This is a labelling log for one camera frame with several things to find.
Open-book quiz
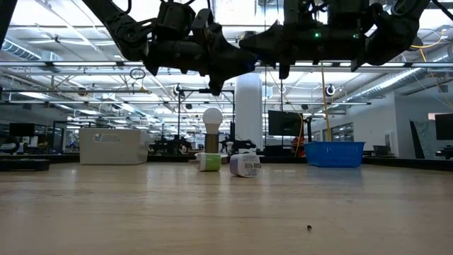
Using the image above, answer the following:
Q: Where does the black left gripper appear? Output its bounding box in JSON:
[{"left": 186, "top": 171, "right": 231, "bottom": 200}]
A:
[{"left": 143, "top": 8, "right": 258, "bottom": 96}]

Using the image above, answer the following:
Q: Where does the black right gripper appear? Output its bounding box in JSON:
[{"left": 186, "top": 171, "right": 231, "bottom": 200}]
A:
[{"left": 239, "top": 0, "right": 366, "bottom": 81}]

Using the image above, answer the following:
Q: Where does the white light bulb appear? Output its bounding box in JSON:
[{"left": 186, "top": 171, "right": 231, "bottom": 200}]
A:
[{"left": 202, "top": 107, "right": 224, "bottom": 135}]

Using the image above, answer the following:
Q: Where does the green and white charger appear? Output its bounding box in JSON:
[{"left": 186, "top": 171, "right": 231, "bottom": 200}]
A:
[{"left": 190, "top": 152, "right": 222, "bottom": 173}]

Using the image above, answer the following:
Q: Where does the purple and white charger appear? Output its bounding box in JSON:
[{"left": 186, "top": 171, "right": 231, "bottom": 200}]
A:
[{"left": 229, "top": 153, "right": 262, "bottom": 179}]

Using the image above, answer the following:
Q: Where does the white building column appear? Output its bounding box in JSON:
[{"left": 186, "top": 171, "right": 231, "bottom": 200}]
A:
[{"left": 234, "top": 72, "right": 264, "bottom": 152}]

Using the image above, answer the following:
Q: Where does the distant black robot rig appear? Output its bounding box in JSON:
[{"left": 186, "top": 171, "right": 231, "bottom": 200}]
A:
[
  {"left": 148, "top": 136, "right": 199, "bottom": 156},
  {"left": 219, "top": 138, "right": 258, "bottom": 156}
]

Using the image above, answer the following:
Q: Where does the black monitor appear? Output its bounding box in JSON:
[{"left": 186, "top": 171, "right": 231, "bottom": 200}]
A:
[
  {"left": 8, "top": 123, "right": 35, "bottom": 138},
  {"left": 434, "top": 113, "right": 453, "bottom": 142},
  {"left": 268, "top": 110, "right": 302, "bottom": 137}
]

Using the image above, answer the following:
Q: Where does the blue plastic basket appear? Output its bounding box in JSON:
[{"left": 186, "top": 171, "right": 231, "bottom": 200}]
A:
[{"left": 303, "top": 141, "right": 366, "bottom": 169}]

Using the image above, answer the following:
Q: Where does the grey plastic bin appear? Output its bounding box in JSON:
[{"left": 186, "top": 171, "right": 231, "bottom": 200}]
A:
[{"left": 79, "top": 127, "right": 150, "bottom": 166}]

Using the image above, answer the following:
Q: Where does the dark leaning panel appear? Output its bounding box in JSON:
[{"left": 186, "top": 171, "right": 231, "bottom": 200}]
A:
[{"left": 409, "top": 119, "right": 432, "bottom": 159}]

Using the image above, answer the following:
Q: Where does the black stand frame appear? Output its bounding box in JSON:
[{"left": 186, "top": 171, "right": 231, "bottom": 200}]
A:
[{"left": 176, "top": 88, "right": 236, "bottom": 157}]

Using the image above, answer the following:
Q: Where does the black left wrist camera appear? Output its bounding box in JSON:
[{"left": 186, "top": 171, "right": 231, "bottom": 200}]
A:
[{"left": 155, "top": 1, "right": 196, "bottom": 35}]

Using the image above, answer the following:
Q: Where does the yellow cable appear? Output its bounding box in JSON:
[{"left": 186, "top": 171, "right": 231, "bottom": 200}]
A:
[
  {"left": 295, "top": 113, "right": 306, "bottom": 159},
  {"left": 319, "top": 62, "right": 332, "bottom": 143}
]

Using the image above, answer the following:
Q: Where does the black aluminium table frame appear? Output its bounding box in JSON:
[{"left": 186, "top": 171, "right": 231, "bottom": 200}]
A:
[{"left": 0, "top": 152, "right": 453, "bottom": 173}]

